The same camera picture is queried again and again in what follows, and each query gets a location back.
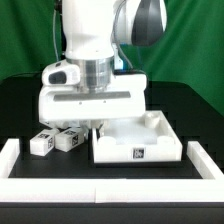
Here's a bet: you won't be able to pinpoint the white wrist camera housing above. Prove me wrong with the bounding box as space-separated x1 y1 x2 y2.
42 60 80 86

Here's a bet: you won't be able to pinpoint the black camera stand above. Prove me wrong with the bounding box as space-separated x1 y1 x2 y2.
52 0 66 61

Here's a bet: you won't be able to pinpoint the green backdrop curtain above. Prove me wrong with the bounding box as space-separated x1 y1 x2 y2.
0 0 224 115

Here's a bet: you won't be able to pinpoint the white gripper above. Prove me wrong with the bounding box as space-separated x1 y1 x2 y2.
39 74 147 122

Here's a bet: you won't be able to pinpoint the black cables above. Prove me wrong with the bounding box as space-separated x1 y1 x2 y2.
0 71 44 84

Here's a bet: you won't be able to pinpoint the white U-shaped fence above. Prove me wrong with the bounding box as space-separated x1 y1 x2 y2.
0 139 224 203

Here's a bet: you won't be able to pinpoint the white square table top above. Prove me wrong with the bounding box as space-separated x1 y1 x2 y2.
92 111 182 163

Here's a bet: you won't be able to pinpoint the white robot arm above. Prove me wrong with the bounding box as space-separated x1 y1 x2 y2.
39 0 167 123

